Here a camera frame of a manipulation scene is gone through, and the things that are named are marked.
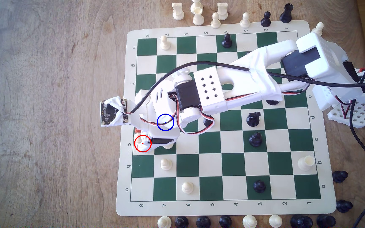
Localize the white cloth tape wrap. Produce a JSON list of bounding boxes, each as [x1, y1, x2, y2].
[[247, 46, 283, 97]]

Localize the white chess rook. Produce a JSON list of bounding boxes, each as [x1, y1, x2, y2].
[[193, 8, 205, 26], [172, 3, 185, 21], [297, 155, 315, 172], [217, 3, 229, 21]]

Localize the black chess bishop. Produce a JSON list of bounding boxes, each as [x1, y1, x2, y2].
[[280, 3, 294, 23]]

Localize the black chess knight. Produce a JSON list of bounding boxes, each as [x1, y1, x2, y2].
[[246, 111, 261, 127]]

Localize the black chess piece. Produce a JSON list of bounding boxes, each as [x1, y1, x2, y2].
[[290, 215, 313, 228], [332, 170, 349, 183], [336, 200, 353, 213], [174, 216, 189, 228], [316, 214, 336, 228], [196, 216, 211, 228], [219, 216, 233, 228]]

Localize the taped camera circuit board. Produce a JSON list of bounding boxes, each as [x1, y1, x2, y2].
[[100, 96, 129, 128]]

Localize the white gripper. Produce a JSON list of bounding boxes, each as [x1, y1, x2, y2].
[[129, 79, 182, 152]]

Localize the white chess piece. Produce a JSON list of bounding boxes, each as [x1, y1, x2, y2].
[[190, 0, 203, 14], [269, 214, 283, 228], [243, 215, 257, 228], [157, 216, 172, 228]]

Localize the white perforated base plate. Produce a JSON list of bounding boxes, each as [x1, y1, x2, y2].
[[327, 101, 365, 129]]

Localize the green white chessboard mat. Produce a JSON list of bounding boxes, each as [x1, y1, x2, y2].
[[116, 20, 337, 217]]

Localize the red black white servo wires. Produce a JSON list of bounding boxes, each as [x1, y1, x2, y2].
[[140, 90, 310, 135]]

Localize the black camera cable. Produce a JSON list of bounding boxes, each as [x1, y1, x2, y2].
[[131, 61, 365, 114]]

